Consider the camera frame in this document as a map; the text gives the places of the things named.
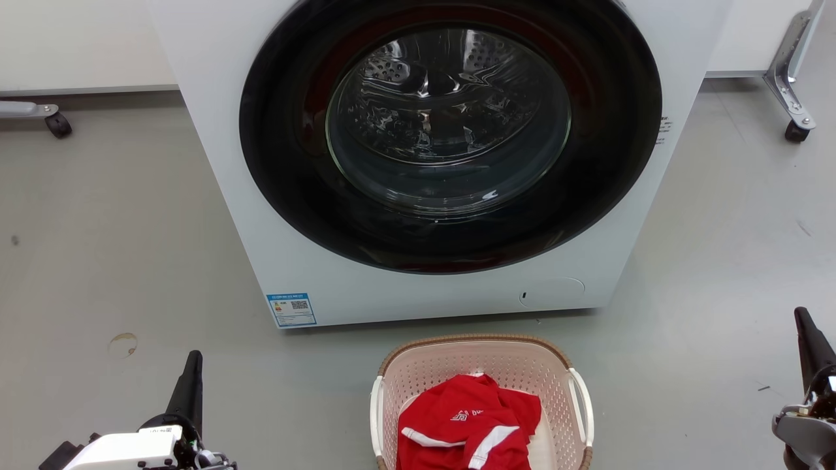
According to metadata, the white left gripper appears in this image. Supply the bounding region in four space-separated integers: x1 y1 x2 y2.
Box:
62 351 237 470

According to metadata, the white oval filter cover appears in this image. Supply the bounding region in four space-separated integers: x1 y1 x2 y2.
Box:
519 277 586 309

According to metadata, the beige perforated plastic laundry basket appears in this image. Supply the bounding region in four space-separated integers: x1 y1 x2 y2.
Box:
370 334 595 470

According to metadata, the black round washer door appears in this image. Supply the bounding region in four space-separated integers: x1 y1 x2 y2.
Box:
239 0 663 275

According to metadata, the red garment with white stripes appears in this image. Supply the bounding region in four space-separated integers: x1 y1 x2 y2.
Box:
396 373 542 470

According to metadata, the blue energy label sticker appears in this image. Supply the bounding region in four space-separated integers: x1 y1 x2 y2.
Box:
266 293 317 328

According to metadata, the white cloth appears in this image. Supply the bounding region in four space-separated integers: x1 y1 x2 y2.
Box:
528 410 557 470

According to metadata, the white front-load washing machine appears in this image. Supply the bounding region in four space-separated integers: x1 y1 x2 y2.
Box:
147 0 733 329

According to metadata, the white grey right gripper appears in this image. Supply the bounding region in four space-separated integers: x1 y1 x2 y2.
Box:
772 307 836 470

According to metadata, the grey metal frame leg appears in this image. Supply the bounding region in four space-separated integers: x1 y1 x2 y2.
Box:
0 101 59 119
763 0 825 130

